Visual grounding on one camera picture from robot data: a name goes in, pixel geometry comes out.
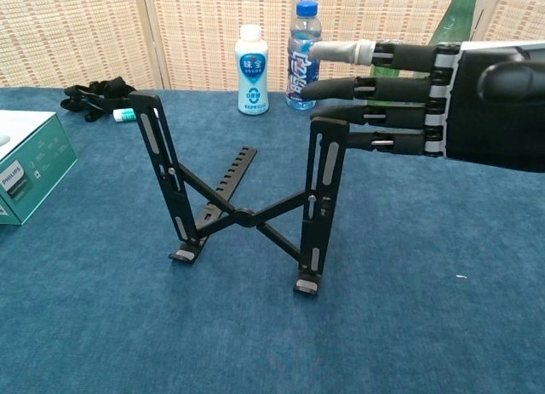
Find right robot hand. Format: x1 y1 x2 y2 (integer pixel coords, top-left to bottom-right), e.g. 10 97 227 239
302 39 545 174

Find black silver folding laptop stand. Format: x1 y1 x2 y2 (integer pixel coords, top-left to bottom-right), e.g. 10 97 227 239
128 91 351 298

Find green glass spray bottle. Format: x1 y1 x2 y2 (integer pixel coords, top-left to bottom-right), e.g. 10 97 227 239
427 0 478 46

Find blue capped sports drink bottle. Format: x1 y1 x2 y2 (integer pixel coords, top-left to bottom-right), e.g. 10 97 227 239
285 0 323 111

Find white yogurt drink bottle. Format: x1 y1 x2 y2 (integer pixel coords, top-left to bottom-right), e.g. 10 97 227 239
234 24 270 116

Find bamboo folding screen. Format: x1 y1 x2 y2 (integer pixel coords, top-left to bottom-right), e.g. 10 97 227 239
0 0 545 95

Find blue table cloth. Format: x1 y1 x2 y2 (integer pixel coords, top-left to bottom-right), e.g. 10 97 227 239
0 86 545 394

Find teal Philips speaker box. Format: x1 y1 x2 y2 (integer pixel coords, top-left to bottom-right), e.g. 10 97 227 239
0 110 79 226

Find black strap bundle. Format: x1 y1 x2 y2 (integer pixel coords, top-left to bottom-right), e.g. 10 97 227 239
60 75 140 123

